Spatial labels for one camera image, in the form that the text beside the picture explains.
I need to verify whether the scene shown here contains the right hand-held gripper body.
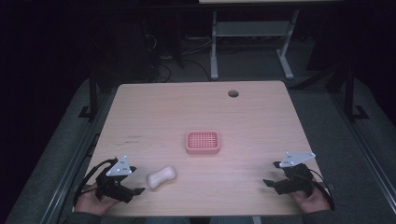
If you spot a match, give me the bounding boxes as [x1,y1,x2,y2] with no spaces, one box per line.
[278,151,317,198]

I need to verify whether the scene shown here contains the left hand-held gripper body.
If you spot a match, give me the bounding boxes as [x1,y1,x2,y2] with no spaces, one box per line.
[94,155,134,204]

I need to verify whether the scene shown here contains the cream bar of soap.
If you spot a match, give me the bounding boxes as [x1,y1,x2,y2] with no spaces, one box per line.
[147,164,177,190]

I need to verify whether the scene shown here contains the pink soap dish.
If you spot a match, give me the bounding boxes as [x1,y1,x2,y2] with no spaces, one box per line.
[185,130,221,156]

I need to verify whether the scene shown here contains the person's right hand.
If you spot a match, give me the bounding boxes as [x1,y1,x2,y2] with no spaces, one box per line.
[291,182,332,215]

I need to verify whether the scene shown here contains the person's left hand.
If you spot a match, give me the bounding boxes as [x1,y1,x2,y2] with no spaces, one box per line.
[74,183,120,217]

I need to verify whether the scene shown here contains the black metal stand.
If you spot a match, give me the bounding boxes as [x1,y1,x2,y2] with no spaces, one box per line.
[78,66,100,121]
[342,63,371,122]

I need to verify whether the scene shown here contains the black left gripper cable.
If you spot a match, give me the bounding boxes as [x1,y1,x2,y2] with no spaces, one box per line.
[72,158,119,207]

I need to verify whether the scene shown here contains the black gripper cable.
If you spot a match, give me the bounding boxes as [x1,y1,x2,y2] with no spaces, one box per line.
[295,169,336,212]
[72,158,119,207]

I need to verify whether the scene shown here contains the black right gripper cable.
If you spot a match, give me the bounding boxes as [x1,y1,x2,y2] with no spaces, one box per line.
[295,169,336,212]

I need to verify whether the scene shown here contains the tangle of floor cables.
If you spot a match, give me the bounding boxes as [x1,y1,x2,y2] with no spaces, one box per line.
[141,31,214,83]

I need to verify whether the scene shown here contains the white metal desk frame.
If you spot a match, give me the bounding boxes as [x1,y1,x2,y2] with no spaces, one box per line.
[209,8,301,81]

